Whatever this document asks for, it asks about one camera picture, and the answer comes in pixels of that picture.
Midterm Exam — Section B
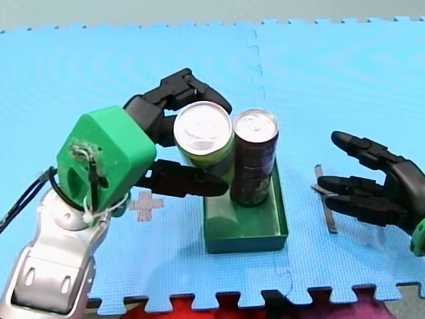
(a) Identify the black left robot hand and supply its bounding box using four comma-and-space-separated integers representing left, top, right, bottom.
122, 68, 233, 199

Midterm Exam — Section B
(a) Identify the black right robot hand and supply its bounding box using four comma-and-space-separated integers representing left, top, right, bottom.
317, 130, 425, 231

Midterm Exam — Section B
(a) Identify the green drink can dark band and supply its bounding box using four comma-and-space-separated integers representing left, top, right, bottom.
173, 101, 235, 184

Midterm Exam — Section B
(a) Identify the dark purple drink can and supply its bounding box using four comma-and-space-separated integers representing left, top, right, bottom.
230, 108, 280, 207

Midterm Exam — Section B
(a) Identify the shallow green tray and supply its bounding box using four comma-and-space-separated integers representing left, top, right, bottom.
203, 156, 289, 255

